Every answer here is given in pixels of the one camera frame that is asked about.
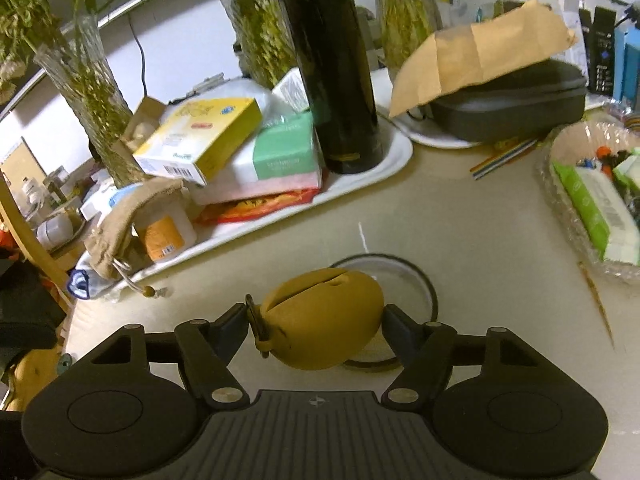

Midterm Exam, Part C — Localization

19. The bundle of coloured sticks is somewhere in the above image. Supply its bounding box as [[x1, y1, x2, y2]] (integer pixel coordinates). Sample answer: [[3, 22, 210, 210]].
[[470, 137, 538, 181]]

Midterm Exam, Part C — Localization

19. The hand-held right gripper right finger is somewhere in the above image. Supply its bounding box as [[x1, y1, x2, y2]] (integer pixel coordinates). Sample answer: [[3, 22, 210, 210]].
[[381, 305, 546, 408]]

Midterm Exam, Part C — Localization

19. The yellow silicone pouch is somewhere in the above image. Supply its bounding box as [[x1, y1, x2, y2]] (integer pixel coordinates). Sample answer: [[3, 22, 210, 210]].
[[245, 268, 386, 372]]

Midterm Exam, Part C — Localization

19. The white jar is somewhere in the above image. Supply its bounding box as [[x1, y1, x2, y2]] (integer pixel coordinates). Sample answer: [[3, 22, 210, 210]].
[[35, 212, 76, 251]]

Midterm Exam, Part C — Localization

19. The black hard case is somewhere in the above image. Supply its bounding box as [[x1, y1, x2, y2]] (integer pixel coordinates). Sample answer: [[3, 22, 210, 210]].
[[427, 57, 590, 143]]

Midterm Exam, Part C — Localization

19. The black thermos bottle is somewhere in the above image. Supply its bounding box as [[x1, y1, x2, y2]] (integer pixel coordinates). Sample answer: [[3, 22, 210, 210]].
[[276, 0, 383, 175]]

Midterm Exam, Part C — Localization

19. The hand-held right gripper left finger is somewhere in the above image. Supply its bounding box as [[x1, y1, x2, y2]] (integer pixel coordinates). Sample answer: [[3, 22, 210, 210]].
[[80, 305, 251, 410]]

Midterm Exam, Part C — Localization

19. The small white green packet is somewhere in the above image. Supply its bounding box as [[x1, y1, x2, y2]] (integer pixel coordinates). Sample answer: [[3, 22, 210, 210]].
[[272, 67, 313, 113]]

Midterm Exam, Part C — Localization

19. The dark cloth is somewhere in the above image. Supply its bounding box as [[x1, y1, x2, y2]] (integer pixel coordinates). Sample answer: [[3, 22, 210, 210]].
[[0, 260, 68, 351]]

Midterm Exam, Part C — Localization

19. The long white tray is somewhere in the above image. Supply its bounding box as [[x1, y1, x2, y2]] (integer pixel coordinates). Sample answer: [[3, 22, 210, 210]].
[[75, 135, 415, 301]]

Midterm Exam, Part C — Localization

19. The white and blue tube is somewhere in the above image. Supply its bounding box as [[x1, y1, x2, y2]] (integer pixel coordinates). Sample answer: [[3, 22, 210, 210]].
[[80, 182, 146, 221]]

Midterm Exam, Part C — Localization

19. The blue face mask pack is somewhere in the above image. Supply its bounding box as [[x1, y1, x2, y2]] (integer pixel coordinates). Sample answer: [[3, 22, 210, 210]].
[[67, 267, 108, 301]]

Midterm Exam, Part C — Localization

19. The small cardboard carton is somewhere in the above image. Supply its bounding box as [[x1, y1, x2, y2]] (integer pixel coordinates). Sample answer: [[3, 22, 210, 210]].
[[107, 97, 168, 161]]

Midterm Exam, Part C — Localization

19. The yellow and white box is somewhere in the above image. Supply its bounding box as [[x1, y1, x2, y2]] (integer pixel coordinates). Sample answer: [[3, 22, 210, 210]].
[[132, 96, 264, 186]]

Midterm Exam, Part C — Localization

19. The black wall cable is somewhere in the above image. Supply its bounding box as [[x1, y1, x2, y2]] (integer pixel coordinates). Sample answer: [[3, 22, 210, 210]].
[[127, 10, 151, 98]]

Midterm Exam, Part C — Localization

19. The wooden chair frame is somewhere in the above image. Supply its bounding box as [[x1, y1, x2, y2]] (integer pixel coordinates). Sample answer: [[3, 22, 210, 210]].
[[0, 175, 76, 306]]

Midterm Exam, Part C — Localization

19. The blue box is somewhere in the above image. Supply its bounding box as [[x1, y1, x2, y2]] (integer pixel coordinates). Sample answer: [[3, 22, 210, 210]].
[[612, 25, 640, 103]]

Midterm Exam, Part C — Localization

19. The glass vase with bamboo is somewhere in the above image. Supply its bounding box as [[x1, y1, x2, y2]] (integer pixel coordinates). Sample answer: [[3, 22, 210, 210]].
[[195, 0, 301, 88], [372, 0, 443, 83], [0, 0, 146, 188]]

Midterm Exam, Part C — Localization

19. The green tissue pack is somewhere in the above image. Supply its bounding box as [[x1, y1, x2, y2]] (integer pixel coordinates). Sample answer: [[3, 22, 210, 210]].
[[192, 110, 326, 206]]

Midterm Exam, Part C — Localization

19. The brown cardboard box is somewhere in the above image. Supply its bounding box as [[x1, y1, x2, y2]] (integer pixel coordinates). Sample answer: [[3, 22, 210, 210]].
[[0, 347, 68, 413]]

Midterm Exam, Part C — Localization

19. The brown paper envelope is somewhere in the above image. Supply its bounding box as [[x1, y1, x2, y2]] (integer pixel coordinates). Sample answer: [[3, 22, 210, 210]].
[[389, 0, 578, 118]]

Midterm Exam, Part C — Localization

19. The white bottle orange label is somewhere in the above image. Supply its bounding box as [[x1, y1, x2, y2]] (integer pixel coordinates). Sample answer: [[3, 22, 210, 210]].
[[136, 200, 198, 265]]

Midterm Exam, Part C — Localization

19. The green wet wipes pack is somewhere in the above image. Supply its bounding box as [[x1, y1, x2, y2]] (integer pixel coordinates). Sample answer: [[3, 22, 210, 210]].
[[552, 160, 640, 263]]

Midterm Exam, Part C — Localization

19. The tall black box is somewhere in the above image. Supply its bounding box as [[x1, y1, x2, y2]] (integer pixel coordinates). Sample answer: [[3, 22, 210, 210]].
[[577, 7, 617, 95]]

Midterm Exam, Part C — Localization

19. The tall white box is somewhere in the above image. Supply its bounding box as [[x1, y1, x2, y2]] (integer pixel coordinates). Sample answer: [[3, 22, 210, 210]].
[[550, 0, 591, 76]]

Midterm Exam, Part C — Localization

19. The white green sachet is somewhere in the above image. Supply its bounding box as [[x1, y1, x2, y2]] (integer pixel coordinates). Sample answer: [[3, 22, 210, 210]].
[[612, 147, 640, 186]]

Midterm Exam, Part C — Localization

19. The brown drawstring bag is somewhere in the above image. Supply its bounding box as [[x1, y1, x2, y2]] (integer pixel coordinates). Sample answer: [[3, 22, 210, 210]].
[[84, 177, 187, 281]]

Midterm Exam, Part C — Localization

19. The red snack packet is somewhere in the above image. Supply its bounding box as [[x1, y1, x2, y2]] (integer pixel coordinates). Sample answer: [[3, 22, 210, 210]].
[[195, 189, 321, 226]]

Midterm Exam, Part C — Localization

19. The thin wooden stick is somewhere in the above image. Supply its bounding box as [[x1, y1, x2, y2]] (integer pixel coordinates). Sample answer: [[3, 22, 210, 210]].
[[577, 260, 617, 348]]

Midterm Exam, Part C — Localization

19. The amber tape roll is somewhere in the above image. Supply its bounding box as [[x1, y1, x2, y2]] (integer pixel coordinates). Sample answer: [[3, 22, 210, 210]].
[[330, 254, 440, 373]]

